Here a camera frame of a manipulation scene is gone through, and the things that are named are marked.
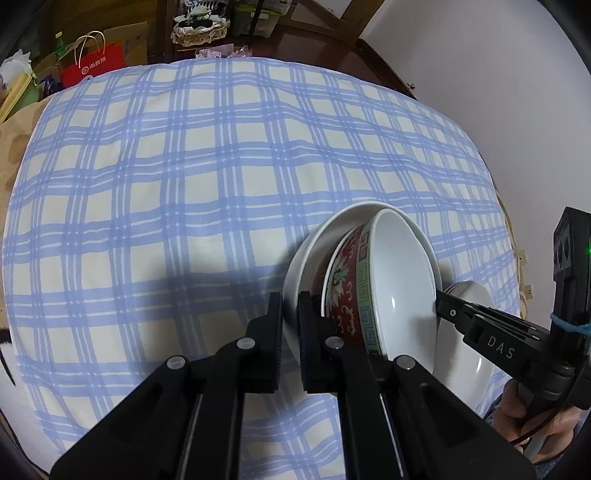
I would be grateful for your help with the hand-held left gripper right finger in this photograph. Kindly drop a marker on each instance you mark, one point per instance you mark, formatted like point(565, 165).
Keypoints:
point(304, 346)

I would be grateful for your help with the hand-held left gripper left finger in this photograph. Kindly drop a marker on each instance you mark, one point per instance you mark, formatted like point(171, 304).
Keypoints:
point(276, 341)

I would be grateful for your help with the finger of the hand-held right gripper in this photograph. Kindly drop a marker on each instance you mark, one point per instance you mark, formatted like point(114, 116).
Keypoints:
point(455, 307)

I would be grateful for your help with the white cherry print plate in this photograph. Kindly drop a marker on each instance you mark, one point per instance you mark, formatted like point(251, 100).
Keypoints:
point(466, 369)

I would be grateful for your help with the large red patterned bowl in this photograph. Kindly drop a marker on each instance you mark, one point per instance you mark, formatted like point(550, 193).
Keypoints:
point(397, 277)

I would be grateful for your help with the plain white bowl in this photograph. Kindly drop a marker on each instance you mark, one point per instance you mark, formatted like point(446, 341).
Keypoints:
point(304, 263)

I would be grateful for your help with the person's right hand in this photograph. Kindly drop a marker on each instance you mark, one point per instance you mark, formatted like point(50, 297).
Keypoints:
point(512, 410)

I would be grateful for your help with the blue checked cloth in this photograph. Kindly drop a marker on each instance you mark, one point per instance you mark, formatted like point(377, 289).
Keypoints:
point(161, 207)

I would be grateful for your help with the wooden door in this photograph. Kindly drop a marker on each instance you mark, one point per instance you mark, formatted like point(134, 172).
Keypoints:
point(341, 23)

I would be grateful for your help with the wicker basket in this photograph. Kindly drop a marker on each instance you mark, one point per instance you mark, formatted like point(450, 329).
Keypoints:
point(198, 33)

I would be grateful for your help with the clear plastic storage box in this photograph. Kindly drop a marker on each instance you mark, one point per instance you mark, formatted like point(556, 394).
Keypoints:
point(265, 18)

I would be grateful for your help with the beige floral blanket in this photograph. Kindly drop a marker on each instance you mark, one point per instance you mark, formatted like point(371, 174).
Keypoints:
point(11, 152)

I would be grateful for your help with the red paper shopping bag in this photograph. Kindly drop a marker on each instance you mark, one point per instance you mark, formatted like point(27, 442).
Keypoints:
point(97, 64)

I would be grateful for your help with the closed cardboard box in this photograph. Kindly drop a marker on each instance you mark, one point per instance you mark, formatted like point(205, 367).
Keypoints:
point(131, 41)

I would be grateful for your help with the striped clothes pile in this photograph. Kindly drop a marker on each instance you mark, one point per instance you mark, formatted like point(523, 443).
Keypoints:
point(198, 9)

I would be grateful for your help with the open cardboard box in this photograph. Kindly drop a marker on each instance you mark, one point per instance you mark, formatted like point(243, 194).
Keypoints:
point(48, 71)

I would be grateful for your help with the yellow green fabric item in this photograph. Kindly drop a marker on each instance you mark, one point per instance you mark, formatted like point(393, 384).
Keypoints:
point(18, 97)

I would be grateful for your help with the green plastic bottle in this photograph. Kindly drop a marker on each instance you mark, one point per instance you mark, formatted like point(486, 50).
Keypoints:
point(59, 44)

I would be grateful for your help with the white stuffed toy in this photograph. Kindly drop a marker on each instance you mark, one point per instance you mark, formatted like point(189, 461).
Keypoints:
point(16, 64)

